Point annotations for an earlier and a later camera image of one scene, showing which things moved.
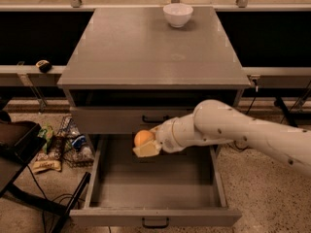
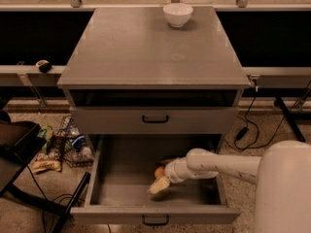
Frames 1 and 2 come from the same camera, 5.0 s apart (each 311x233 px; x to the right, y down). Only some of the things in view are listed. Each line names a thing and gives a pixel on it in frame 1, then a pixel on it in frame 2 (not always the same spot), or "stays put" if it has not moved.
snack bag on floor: (45, 161) stays put
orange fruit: (143, 137) to (158, 172)
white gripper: (165, 136) to (174, 171)
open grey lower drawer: (174, 188) stays put
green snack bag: (46, 134) stays put
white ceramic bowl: (178, 14) stays put
